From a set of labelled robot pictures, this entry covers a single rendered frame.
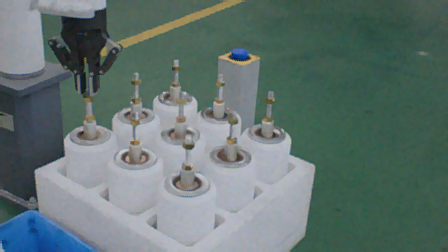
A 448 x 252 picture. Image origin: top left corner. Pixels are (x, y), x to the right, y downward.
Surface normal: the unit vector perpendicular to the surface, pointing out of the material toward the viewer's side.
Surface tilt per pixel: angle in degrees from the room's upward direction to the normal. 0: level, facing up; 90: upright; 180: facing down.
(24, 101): 93
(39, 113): 90
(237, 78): 90
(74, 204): 90
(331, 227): 0
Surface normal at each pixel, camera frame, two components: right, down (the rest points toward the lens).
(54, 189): -0.62, 0.31
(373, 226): 0.05, -0.90
